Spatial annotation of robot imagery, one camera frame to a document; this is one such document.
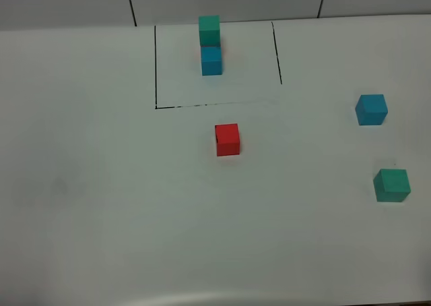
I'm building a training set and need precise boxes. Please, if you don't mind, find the red cube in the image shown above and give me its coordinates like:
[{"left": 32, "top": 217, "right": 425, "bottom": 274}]
[{"left": 215, "top": 123, "right": 240, "bottom": 156}]

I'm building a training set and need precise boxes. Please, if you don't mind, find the green template cube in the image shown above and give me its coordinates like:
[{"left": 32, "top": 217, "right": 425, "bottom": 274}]
[{"left": 198, "top": 15, "right": 221, "bottom": 47}]

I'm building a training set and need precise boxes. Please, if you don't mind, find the blue template cube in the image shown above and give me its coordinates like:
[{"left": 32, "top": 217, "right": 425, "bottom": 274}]
[{"left": 201, "top": 47, "right": 223, "bottom": 76}]

